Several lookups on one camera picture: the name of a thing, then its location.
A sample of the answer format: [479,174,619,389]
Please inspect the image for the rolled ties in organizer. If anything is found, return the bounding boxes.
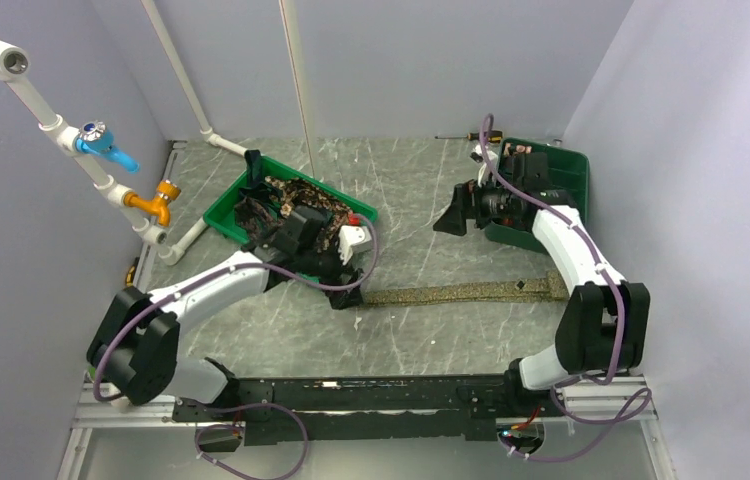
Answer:
[503,142,533,158]

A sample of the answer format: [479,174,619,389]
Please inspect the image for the aluminium frame rail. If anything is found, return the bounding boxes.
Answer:
[73,374,677,479]

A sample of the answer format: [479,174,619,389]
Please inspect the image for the white vertical pole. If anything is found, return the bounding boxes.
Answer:
[279,0,318,178]

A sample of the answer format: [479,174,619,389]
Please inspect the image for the orange brass tap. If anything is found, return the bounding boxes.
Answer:
[122,179,181,227]

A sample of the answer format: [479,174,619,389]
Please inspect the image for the blue valve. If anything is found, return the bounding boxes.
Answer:
[74,120,140,173]

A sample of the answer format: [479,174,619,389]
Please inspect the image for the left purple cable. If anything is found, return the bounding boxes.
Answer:
[91,213,382,480]

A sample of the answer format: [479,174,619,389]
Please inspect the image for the brown floral tie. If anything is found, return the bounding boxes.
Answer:
[264,176,353,252]

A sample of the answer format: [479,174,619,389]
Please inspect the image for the yellow black tool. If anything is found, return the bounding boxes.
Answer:
[124,257,139,287]

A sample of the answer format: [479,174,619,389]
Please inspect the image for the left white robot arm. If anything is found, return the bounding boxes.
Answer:
[87,206,379,420]

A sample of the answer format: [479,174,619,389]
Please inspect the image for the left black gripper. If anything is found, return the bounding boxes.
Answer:
[297,234,366,309]

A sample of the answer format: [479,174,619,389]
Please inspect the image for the olive gold patterned tie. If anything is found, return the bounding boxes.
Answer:
[362,270,570,308]

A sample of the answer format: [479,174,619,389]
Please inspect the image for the dark teal tie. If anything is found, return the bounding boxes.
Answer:
[234,149,292,225]

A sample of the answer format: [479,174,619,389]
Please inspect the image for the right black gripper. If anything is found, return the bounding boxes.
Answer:
[433,172,522,236]

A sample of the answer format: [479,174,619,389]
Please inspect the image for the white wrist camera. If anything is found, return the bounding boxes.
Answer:
[470,144,499,187]
[337,214,373,265]

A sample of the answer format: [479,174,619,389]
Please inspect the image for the green compartment organizer box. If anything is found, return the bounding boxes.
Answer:
[483,137,590,254]

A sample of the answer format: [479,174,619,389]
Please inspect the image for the green tray of ties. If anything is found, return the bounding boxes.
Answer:
[203,154,378,253]

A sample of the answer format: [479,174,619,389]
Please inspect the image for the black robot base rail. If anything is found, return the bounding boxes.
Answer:
[172,371,561,446]

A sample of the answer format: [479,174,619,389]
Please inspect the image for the orange handled screwdriver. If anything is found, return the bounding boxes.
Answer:
[434,130,504,144]

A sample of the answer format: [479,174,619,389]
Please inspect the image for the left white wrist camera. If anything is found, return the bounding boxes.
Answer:
[337,214,373,265]

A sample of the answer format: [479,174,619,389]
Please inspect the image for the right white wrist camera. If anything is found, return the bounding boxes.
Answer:
[470,144,499,187]

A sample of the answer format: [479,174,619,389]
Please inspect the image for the white pvc pipe frame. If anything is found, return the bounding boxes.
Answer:
[0,0,264,266]

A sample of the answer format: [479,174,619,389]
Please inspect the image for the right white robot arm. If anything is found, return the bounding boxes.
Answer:
[434,152,651,415]

